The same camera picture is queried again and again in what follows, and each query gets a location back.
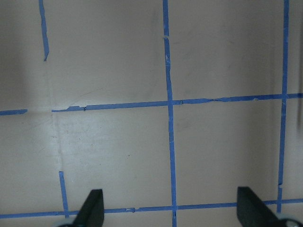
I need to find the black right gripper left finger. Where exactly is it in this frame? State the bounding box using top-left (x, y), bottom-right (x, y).
top-left (72, 189), bottom-right (104, 227)

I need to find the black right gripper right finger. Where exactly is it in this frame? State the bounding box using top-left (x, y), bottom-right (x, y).
top-left (237, 187), bottom-right (281, 227)

